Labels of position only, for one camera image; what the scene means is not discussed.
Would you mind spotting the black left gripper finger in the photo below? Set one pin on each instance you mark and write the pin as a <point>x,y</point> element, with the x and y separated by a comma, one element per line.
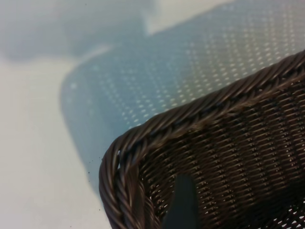
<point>183,205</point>

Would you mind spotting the dark brown wicker basket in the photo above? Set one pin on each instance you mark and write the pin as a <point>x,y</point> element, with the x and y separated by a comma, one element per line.
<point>238,155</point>

